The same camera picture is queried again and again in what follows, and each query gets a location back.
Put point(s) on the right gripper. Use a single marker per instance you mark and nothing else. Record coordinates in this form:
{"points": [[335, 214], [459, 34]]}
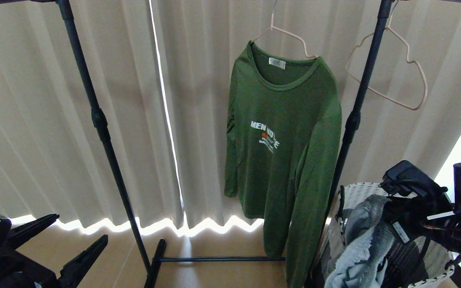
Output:
{"points": [[446, 236]]}

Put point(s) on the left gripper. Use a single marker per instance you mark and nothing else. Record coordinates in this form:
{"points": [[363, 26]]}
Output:
{"points": [[10, 276]]}

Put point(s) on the pale grey garment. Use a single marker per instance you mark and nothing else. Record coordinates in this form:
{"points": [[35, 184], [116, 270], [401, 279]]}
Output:
{"points": [[358, 256]]}

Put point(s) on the pink clothes hanger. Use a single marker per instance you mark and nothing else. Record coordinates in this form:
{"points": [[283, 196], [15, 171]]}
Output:
{"points": [[288, 34], [425, 82]]}

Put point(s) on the green long-sleeved shirt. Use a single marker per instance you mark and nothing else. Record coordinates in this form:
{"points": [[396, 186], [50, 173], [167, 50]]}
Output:
{"points": [[286, 160]]}

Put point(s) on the white laundry basket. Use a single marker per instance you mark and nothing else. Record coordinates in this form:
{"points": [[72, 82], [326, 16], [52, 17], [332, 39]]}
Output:
{"points": [[358, 190]]}

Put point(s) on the black clothes rack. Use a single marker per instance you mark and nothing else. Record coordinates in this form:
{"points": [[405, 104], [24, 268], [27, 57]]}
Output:
{"points": [[98, 120]]}

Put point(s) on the beige curtain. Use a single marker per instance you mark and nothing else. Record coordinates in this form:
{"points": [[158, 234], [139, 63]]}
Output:
{"points": [[34, 120]]}

